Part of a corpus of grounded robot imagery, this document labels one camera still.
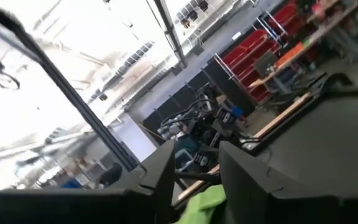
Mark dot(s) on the small blue box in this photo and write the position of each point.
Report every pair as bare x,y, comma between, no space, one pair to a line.
236,111

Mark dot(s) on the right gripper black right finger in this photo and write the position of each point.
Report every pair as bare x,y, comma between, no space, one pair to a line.
247,186

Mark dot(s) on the black frame beam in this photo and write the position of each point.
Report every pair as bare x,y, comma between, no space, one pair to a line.
171,34

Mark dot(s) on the blue bin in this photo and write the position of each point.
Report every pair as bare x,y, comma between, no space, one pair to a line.
71,183

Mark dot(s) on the orange box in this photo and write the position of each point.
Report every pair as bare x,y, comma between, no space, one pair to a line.
291,53

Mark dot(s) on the wooden workbench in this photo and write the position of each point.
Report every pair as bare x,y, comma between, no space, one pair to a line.
319,32

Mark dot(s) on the green microfibre towel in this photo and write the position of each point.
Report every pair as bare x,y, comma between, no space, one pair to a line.
205,203

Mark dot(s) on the grey monitor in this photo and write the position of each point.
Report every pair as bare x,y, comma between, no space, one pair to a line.
266,63

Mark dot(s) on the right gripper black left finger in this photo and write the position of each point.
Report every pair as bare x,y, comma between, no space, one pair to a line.
154,186

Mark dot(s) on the red bin shelf rack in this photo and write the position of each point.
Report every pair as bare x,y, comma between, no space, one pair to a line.
250,43

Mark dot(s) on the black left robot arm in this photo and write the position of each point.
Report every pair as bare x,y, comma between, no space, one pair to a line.
204,127

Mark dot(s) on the black chair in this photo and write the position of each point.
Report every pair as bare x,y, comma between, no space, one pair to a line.
111,174

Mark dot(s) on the black frame post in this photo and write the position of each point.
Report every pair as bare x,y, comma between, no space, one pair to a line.
73,96

